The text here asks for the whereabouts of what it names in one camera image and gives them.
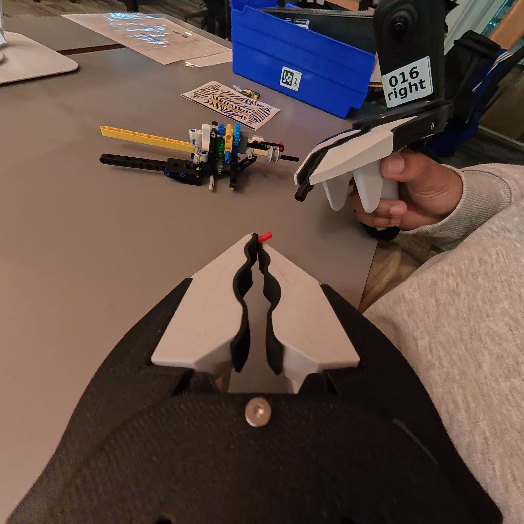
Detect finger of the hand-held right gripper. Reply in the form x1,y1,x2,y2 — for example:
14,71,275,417
294,128,371,193
307,116,417,186

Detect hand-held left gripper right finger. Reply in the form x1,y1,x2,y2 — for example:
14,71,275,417
257,244,362,394

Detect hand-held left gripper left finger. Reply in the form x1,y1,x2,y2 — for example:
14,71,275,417
151,233,259,390

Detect person's right forearm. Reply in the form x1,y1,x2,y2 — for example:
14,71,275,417
405,163,524,252

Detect lego technic assembly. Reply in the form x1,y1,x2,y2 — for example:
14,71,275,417
99,121,300,193

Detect person's right hand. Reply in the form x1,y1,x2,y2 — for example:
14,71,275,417
348,148,464,231

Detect black and blue bag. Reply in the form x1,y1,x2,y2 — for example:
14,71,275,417
444,29,524,161

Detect blue plastic bin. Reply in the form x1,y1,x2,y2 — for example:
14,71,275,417
230,0,379,120

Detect striped sticker sheet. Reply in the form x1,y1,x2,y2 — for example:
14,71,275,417
180,80,281,132

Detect person's grey sweater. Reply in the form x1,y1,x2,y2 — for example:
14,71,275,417
362,203,524,524

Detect instruction sheet in plastic sleeve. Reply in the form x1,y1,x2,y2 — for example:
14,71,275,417
61,12,233,67

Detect silver monitor stand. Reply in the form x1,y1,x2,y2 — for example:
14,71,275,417
0,0,79,86

